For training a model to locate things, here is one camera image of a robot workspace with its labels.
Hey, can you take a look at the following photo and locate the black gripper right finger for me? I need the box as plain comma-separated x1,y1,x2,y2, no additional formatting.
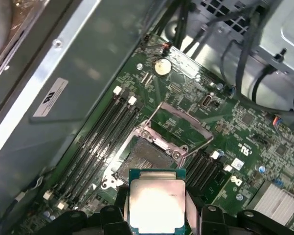
185,190,284,235

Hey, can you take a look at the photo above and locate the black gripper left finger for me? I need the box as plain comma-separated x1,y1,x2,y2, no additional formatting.
56,185,130,235

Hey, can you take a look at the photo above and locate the CPU with silver top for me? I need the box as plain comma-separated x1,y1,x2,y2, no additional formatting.
128,168,187,235

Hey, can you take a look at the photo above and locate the metal socket cover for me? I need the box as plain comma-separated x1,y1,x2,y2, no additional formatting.
141,102,214,159

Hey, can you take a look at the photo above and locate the CPU socket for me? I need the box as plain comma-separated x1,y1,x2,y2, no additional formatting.
101,122,189,194

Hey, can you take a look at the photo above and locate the black RAM slot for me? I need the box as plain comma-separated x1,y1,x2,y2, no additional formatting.
203,164,232,194
185,149,206,182
56,95,137,210
190,154,212,187
63,101,144,213
43,86,123,200
50,91,130,205
197,159,218,190

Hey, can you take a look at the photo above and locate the silver finned heatsink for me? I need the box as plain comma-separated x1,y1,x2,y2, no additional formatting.
253,182,294,227

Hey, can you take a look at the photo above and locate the green motherboard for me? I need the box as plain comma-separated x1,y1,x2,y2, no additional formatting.
4,34,294,235

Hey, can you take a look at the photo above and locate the silver internal USB port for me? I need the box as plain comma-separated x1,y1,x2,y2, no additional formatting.
202,94,214,108

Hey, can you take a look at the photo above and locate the coin cell battery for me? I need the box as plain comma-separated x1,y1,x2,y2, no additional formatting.
153,58,172,78

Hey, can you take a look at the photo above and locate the open black PC case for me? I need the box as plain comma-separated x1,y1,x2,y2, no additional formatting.
0,0,294,235

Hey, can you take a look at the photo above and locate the metal drive cage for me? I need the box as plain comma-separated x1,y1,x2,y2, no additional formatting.
185,0,294,76

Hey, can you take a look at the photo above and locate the white case wall sticker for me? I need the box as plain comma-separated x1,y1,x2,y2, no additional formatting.
33,77,69,118

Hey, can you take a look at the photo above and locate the black wire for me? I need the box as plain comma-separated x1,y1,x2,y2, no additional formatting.
220,36,294,113

